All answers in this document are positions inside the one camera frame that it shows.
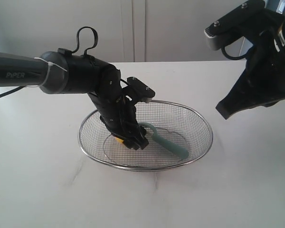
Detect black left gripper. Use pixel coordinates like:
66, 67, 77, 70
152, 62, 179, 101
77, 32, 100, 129
88, 87, 149, 150

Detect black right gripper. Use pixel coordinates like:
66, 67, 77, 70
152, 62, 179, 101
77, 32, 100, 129
216, 11, 285, 119

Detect yellow lemon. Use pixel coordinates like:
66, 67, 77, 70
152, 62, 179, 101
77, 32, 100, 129
116, 138, 124, 144

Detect teal handled vegetable peeler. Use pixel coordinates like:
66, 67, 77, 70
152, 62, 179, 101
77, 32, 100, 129
139, 122, 189, 160

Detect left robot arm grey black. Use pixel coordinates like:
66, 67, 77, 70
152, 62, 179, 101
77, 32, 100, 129
0, 50, 155, 150

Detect white cabinet doors in background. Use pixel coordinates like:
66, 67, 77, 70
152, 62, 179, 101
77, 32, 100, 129
0, 0, 240, 62

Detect oval metal wire mesh basket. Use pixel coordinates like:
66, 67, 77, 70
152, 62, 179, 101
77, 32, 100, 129
78, 100, 213, 172

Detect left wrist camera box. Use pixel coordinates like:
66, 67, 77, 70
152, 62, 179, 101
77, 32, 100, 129
125, 77, 155, 103

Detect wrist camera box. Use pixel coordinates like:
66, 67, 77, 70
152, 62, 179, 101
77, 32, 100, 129
204, 0, 266, 51
125, 77, 155, 103

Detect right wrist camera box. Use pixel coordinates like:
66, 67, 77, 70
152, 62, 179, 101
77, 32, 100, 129
204, 0, 266, 51

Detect window with dark frame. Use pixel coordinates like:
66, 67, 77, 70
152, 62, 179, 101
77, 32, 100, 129
265, 0, 285, 16

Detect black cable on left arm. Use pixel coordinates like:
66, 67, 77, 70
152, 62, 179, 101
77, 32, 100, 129
0, 26, 100, 103

